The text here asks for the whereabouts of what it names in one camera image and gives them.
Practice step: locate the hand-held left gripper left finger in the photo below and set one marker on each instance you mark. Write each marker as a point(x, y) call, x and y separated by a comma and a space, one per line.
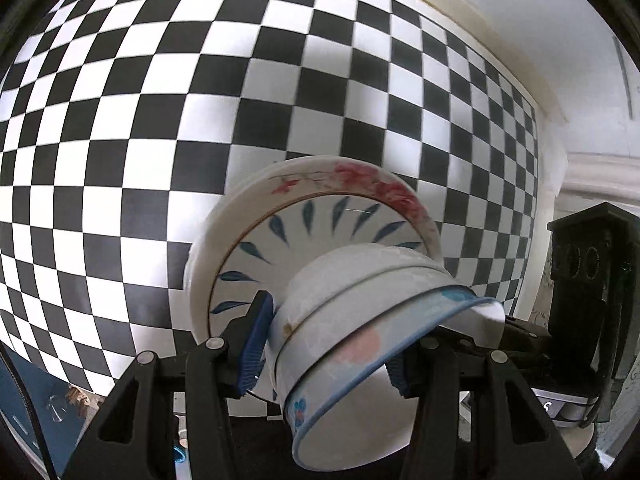
point(255, 342)

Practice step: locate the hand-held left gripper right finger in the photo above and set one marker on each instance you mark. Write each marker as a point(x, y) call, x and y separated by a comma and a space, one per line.
point(397, 377)

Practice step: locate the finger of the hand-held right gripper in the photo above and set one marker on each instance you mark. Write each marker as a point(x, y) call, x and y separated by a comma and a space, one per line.
point(527, 337)

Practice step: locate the blue-rimmed flower bowl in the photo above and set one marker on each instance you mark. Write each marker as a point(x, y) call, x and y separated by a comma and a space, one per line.
point(360, 410)

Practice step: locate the white plate with blue petals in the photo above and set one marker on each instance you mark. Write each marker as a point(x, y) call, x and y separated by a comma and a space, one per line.
point(300, 240)

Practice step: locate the white plate with red flowers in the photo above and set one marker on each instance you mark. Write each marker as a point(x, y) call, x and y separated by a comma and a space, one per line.
point(235, 220)

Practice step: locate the dark blue sheet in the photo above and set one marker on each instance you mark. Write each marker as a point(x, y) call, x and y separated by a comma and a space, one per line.
point(30, 390)

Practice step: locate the black and white checkered mat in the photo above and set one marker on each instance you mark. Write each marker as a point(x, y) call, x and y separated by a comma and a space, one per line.
point(150, 110)

